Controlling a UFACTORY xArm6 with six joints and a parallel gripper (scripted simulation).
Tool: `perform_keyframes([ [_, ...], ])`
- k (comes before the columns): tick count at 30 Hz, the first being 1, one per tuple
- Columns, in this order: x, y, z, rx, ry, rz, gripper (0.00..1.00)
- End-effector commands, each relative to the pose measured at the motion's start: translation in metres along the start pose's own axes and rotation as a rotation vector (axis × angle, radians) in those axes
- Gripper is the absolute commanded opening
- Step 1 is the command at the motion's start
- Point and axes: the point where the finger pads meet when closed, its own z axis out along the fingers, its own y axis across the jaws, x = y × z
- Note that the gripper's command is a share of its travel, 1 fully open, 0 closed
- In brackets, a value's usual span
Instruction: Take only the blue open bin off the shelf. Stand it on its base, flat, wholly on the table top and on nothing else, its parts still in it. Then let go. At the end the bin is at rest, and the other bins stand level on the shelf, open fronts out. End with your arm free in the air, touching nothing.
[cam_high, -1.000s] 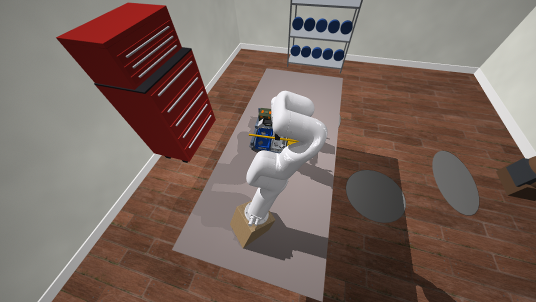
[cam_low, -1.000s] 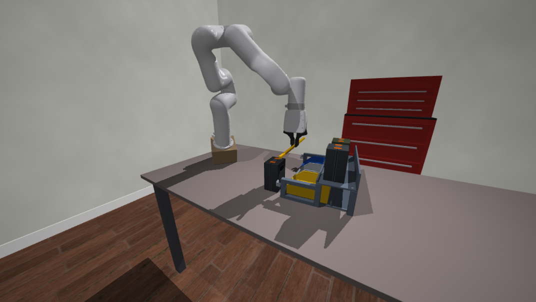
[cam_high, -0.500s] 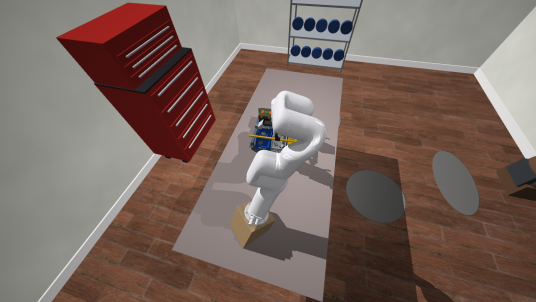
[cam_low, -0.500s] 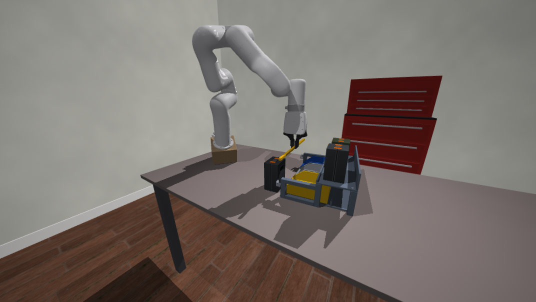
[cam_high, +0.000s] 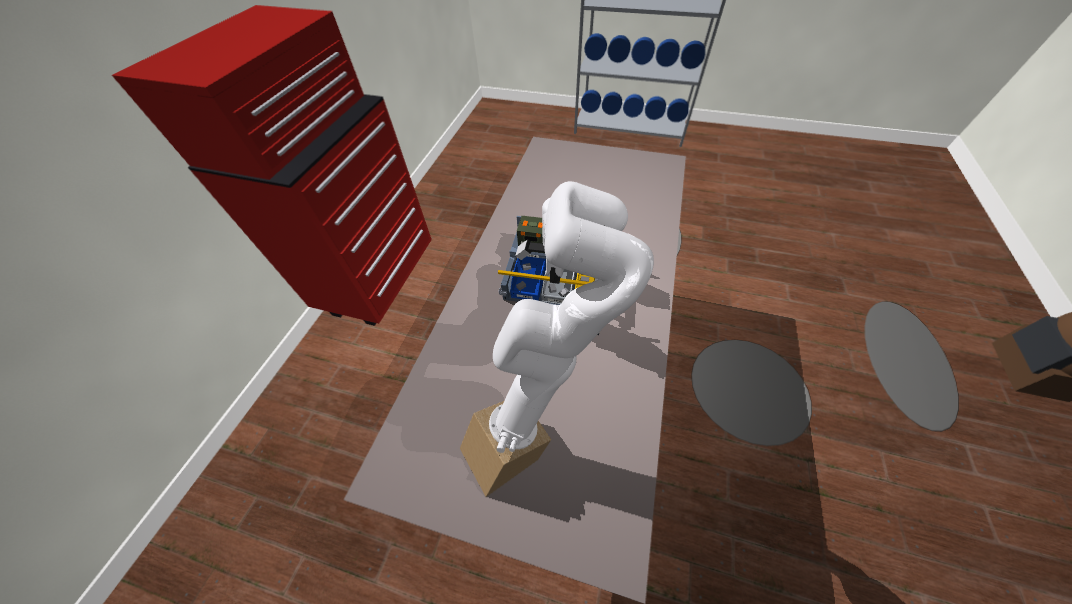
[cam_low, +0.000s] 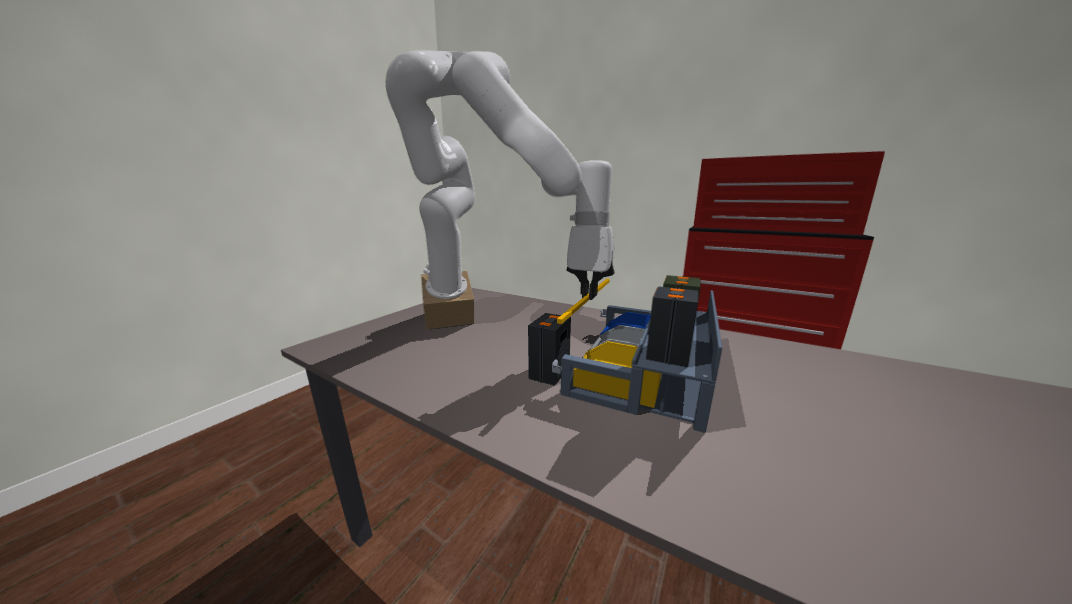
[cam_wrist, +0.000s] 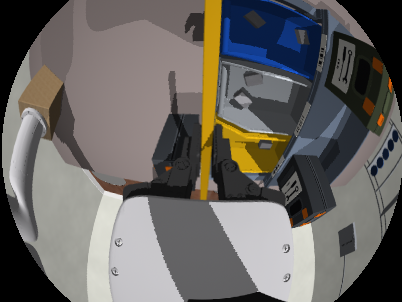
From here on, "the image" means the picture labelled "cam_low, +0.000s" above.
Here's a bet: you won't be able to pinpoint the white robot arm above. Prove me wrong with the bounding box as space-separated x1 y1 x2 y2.
386 50 612 299

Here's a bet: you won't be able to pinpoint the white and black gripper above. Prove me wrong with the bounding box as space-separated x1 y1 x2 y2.
566 224 614 300

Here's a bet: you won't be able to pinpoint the yellow vertical bar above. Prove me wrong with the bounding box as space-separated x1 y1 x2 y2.
557 279 610 324

